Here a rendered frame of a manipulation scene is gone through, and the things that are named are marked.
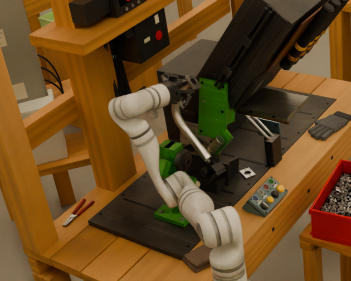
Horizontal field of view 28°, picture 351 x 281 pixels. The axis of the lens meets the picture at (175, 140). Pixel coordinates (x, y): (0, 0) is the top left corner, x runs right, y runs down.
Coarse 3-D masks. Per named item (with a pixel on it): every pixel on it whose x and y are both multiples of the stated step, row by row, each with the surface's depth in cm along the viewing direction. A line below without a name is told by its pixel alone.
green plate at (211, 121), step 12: (204, 84) 242; (204, 96) 244; (216, 96) 241; (204, 108) 245; (216, 108) 242; (228, 108) 244; (204, 120) 247; (216, 120) 243; (228, 120) 245; (204, 132) 248; (216, 132) 245
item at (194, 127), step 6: (192, 126) 253; (180, 132) 258; (180, 138) 258; (186, 138) 257; (198, 138) 252; (204, 138) 251; (210, 138) 250; (186, 144) 257; (204, 144) 251; (216, 156) 250
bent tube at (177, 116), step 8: (192, 80) 232; (184, 88) 232; (192, 88) 229; (176, 104) 236; (176, 112) 237; (176, 120) 237; (184, 128) 236; (192, 136) 236; (192, 144) 236; (200, 144) 235; (200, 152) 235; (208, 152) 235
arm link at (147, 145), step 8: (144, 136) 208; (152, 136) 210; (136, 144) 210; (144, 144) 209; (152, 144) 210; (144, 152) 210; (152, 152) 210; (144, 160) 212; (152, 160) 211; (152, 168) 212; (152, 176) 214; (160, 176) 215; (160, 184) 214; (168, 184) 216; (160, 192) 215; (168, 192) 214; (168, 200) 215; (176, 200) 215
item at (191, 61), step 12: (192, 48) 273; (204, 48) 272; (180, 60) 265; (192, 60) 264; (204, 60) 262; (168, 72) 258; (180, 72) 256; (192, 72) 255; (192, 96) 256; (168, 108) 267; (192, 108) 259; (168, 120) 271; (192, 120) 262; (240, 120) 283; (168, 132) 275
